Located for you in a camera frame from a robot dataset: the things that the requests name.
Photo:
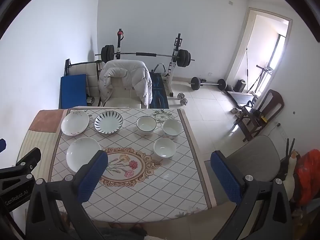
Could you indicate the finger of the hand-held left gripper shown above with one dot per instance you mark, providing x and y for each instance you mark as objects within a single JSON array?
[
  {"x": 1, "y": 145},
  {"x": 30, "y": 158}
]

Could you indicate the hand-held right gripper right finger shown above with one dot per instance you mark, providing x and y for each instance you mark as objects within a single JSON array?
[{"x": 226, "y": 180}]

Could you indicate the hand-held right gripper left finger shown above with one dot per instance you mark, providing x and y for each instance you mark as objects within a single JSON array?
[{"x": 92, "y": 177}]

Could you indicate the plain white plate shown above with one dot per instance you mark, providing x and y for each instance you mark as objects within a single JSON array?
[{"x": 81, "y": 152}]

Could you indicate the white plate with floral print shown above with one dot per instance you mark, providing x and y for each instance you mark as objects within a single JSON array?
[{"x": 75, "y": 125}]

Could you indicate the blue striped white plate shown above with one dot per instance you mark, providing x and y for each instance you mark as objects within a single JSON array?
[{"x": 108, "y": 123}]

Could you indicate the plain white bowl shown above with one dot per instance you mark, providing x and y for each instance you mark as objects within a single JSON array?
[{"x": 164, "y": 148}]

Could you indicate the white bowl with colourful outside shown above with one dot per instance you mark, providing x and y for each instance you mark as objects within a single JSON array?
[{"x": 172, "y": 127}]

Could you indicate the black rimmed white bowl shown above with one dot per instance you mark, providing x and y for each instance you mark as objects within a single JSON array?
[{"x": 146, "y": 123}]

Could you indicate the short barbell with black plates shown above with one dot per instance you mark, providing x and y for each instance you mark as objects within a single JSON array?
[{"x": 195, "y": 83}]

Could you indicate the beige striped cloth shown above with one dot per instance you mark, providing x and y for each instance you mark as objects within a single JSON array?
[{"x": 37, "y": 140}]

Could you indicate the grey padded chair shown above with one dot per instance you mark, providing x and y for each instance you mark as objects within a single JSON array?
[{"x": 255, "y": 155}]

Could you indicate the floral checked tablecloth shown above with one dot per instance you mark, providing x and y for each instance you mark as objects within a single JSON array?
[{"x": 155, "y": 180}]

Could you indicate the pair of white shoes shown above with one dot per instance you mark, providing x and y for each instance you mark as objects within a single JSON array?
[{"x": 236, "y": 111}]

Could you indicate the black antenna pair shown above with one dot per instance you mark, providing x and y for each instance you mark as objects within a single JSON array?
[{"x": 290, "y": 147}]

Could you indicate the yellow item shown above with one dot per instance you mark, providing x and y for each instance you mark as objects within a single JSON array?
[{"x": 263, "y": 118}]

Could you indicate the small silver device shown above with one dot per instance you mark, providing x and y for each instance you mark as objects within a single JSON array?
[{"x": 89, "y": 100}]

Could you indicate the blue folded mat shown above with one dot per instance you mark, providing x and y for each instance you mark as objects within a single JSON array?
[{"x": 72, "y": 92}]

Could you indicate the black treadmill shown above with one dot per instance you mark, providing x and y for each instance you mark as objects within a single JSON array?
[{"x": 240, "y": 98}]

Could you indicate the red bag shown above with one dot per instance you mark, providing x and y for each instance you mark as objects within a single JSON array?
[{"x": 308, "y": 172}]

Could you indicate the chrome dumbbell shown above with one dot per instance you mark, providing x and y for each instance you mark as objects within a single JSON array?
[{"x": 184, "y": 101}]

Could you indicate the cream padded chair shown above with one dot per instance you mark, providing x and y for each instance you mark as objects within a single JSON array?
[
  {"x": 120, "y": 92},
  {"x": 90, "y": 72}
]

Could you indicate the dark wooden chair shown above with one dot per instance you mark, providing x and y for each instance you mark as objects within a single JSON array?
[{"x": 275, "y": 100}]

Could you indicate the small black appliance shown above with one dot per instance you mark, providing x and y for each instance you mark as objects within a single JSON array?
[{"x": 241, "y": 85}]

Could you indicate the dark blue garment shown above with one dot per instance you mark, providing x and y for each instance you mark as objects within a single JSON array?
[{"x": 158, "y": 92}]

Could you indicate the white puffer jacket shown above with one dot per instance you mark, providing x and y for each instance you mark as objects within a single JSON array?
[{"x": 140, "y": 77}]

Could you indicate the grey exercise machine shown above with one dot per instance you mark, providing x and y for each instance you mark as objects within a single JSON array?
[{"x": 262, "y": 72}]

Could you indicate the white weight bench rack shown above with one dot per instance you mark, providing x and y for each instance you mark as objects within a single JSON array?
[{"x": 172, "y": 67}]

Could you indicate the white door frame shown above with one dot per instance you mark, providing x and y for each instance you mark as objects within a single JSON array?
[{"x": 246, "y": 30}]

